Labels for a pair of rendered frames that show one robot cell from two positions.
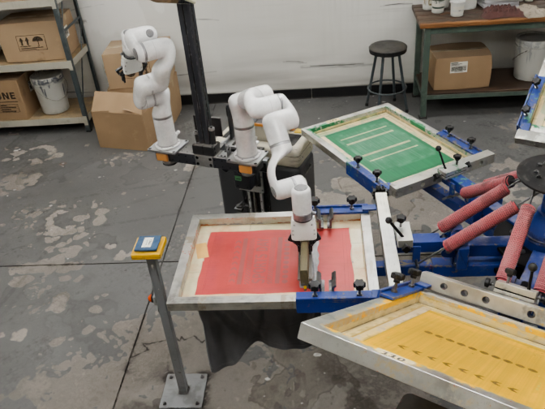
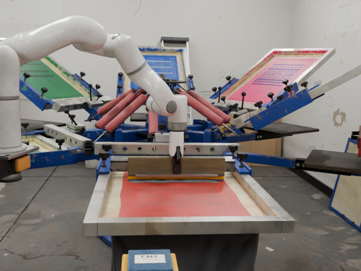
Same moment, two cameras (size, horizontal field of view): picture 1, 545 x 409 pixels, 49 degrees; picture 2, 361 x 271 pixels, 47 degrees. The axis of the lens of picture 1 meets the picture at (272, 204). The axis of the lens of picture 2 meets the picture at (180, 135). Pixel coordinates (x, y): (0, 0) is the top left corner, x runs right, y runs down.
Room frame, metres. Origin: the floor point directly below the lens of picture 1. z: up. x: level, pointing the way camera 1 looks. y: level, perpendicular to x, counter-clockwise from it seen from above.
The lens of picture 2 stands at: (2.25, 1.42, 1.41)
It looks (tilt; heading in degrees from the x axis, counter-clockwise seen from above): 10 degrees down; 257
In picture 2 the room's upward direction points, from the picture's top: 2 degrees clockwise
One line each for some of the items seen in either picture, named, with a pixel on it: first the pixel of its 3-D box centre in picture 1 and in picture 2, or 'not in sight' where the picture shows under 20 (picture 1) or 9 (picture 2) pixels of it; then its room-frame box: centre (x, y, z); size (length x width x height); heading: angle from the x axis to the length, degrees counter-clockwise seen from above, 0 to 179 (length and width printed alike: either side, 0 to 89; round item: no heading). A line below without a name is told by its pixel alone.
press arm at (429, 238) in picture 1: (417, 243); not in sight; (1.87, -0.55, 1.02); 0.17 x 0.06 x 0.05; 83
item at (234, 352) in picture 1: (263, 333); not in sight; (1.73, 0.08, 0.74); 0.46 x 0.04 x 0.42; 83
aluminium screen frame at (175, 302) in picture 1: (276, 256); (177, 185); (1.93, 0.01, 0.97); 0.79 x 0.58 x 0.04; 83
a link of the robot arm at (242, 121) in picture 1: (243, 109); (1, 71); (2.51, 0.09, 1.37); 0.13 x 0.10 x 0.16; 109
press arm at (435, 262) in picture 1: (384, 269); not in sight; (1.88, -0.43, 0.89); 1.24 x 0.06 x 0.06; 83
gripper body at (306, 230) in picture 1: (303, 226); (177, 141); (1.91, -0.11, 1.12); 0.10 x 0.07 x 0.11; 83
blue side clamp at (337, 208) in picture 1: (333, 214); (105, 168); (2.18, -0.26, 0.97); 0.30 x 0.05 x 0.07; 83
